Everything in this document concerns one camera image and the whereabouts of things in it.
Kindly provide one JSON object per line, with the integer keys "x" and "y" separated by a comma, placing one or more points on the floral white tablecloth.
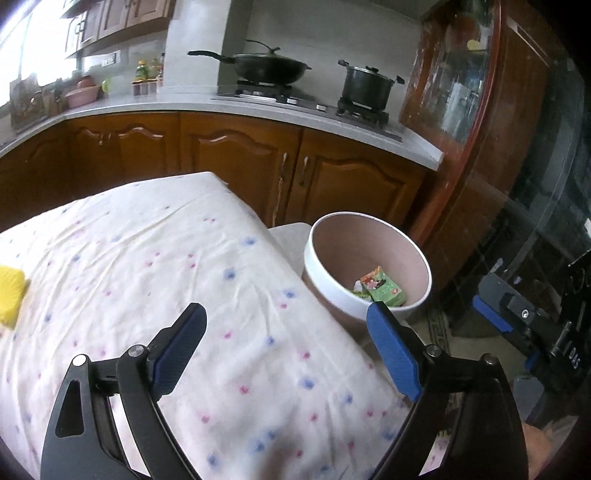
{"x": 276, "y": 389}

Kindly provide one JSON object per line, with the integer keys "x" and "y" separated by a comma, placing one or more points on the gas stove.
{"x": 291, "y": 98}

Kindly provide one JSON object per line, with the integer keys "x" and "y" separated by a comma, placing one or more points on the brown upper kitchen cabinets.
{"x": 93, "y": 26}

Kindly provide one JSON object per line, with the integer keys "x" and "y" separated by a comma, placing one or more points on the green milk carton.
{"x": 377, "y": 286}

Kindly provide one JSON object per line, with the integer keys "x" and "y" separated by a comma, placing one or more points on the brown kitchen cabinets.
{"x": 93, "y": 26}
{"x": 285, "y": 173}

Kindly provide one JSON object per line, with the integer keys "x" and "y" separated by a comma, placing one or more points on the dish drying rack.
{"x": 26, "y": 103}

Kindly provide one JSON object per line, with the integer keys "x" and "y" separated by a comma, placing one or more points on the yellow foam fruit net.
{"x": 12, "y": 290}

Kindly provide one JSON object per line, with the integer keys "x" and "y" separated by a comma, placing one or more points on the brown lower kitchen cabinets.
{"x": 285, "y": 173}

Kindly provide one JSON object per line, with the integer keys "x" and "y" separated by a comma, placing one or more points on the black wok with lid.
{"x": 260, "y": 68}

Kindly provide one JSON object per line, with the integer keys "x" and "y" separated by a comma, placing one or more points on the glass door wooden cabinet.
{"x": 476, "y": 93}

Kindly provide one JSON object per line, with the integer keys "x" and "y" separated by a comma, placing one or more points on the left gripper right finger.
{"x": 399, "y": 348}

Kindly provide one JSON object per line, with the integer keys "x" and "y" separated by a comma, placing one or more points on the pink basin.
{"x": 85, "y": 92}

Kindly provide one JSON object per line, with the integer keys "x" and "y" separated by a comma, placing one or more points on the dark stock pot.
{"x": 366, "y": 87}

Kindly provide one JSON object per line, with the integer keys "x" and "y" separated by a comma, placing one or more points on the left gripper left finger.
{"x": 171, "y": 349}

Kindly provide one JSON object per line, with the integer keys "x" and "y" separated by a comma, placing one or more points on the pink white trash bin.
{"x": 342, "y": 247}

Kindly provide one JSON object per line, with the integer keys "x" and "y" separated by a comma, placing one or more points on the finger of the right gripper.
{"x": 491, "y": 315}

